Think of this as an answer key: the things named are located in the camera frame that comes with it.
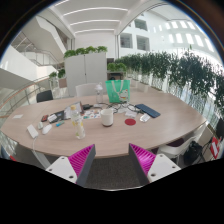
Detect white chair right side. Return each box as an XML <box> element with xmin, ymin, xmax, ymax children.
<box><xmin>158</xmin><ymin>123</ymin><xmax>207</xmax><ymax>159</ymax></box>

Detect white paper slip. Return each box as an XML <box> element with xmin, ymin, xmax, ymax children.
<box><xmin>13</xmin><ymin>114</ymin><xmax>23</xmax><ymax>119</ymax></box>

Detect clear bottle near bag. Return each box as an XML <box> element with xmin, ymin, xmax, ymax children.
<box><xmin>95</xmin><ymin>83</ymin><xmax>103</xmax><ymax>104</ymax></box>

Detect dark blue notebook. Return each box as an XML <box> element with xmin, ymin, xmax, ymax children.
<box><xmin>135</xmin><ymin>104</ymin><xmax>160</xmax><ymax>118</ymax></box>

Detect white ceramic mug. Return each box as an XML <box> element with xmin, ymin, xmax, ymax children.
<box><xmin>100</xmin><ymin>109</ymin><xmax>113</xmax><ymax>127</ymax></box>

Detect hedge of green plants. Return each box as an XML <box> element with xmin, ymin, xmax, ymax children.
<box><xmin>115</xmin><ymin>50</ymin><xmax>224</xmax><ymax>116</ymax></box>

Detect white cabinet with plants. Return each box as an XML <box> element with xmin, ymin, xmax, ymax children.
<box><xmin>64</xmin><ymin>50</ymin><xmax>107</xmax><ymax>96</ymax></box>

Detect black office chair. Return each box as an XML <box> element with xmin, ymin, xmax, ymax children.
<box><xmin>36</xmin><ymin>90</ymin><xmax>53</xmax><ymax>103</ymax></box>

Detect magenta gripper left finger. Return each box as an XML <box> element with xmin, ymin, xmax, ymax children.
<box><xmin>47</xmin><ymin>144</ymin><xmax>96</xmax><ymax>187</ymax></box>

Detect white chair behind table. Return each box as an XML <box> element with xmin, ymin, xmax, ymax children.
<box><xmin>76</xmin><ymin>83</ymin><xmax>96</xmax><ymax>97</ymax></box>

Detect small white packet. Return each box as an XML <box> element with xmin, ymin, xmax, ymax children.
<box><xmin>140</xmin><ymin>114</ymin><xmax>151</xmax><ymax>122</ymax></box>

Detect white power adapter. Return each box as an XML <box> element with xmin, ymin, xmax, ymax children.
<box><xmin>27</xmin><ymin>125</ymin><xmax>39</xmax><ymax>139</ymax></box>

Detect green tote bag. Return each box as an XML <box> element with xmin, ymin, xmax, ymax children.
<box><xmin>106</xmin><ymin>80</ymin><xmax>130</xmax><ymax>103</ymax></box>

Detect white computer mouse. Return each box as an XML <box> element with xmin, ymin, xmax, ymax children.
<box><xmin>42</xmin><ymin>124</ymin><xmax>52</xmax><ymax>135</ymax></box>

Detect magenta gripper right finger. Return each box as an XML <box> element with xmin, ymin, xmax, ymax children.
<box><xmin>129</xmin><ymin>144</ymin><xmax>180</xmax><ymax>186</ymax></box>

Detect black backpack on floor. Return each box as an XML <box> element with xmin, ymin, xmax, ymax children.
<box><xmin>184</xmin><ymin>141</ymin><xmax>203</xmax><ymax>166</ymax></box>

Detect tablet with dark case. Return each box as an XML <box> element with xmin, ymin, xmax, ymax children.
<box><xmin>64</xmin><ymin>101</ymin><xmax>84</xmax><ymax>120</ymax></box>

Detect clear plastic water bottle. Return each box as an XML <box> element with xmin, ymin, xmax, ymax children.
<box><xmin>71</xmin><ymin>110</ymin><xmax>85</xmax><ymax>139</ymax></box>

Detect red black phone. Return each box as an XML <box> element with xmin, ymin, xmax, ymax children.
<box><xmin>41</xmin><ymin>115</ymin><xmax>48</xmax><ymax>122</ymax></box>

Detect red round coaster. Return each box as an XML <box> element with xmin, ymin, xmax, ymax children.
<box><xmin>125</xmin><ymin>118</ymin><xmax>136</xmax><ymax>126</ymax></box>

